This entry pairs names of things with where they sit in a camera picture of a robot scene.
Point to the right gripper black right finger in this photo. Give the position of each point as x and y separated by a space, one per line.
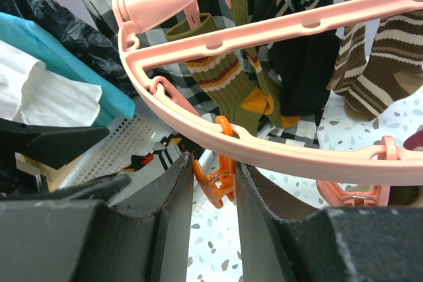
284 239

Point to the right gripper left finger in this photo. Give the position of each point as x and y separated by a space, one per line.
142 238

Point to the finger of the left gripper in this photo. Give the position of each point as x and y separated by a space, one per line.
52 146
102 188

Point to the pink clip on rim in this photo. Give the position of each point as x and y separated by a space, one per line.
357 196

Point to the orange clip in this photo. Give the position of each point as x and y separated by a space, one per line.
219 183

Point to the white laundry basket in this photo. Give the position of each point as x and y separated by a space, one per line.
132 143

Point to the white ruffled blouse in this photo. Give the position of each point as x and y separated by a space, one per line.
31 94

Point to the black white red sock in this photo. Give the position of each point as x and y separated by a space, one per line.
166 150

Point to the teal cloth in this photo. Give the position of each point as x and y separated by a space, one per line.
27 36

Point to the dark patterned garment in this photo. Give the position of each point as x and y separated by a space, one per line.
83 41

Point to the black white checked shirt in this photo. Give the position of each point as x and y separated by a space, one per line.
304 134

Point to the olive striped hanging sock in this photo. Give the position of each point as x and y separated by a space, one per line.
223 79

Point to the navy white striped sock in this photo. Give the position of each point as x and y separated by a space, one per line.
305 64

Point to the brown white striped sock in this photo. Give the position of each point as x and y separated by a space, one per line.
394 69

